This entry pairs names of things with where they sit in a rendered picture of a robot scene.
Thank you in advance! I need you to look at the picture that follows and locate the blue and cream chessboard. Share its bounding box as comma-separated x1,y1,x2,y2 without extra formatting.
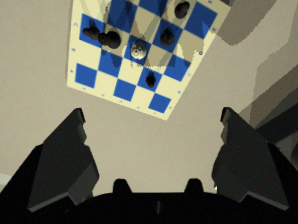
67,0,231,121

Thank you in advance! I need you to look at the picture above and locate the white chess piece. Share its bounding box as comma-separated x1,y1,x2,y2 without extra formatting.
131,42,147,59

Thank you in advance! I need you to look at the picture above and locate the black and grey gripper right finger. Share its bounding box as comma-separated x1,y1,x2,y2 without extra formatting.
211,107,298,224

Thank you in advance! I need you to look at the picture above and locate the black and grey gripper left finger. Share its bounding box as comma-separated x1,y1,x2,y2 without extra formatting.
0,108,99,224

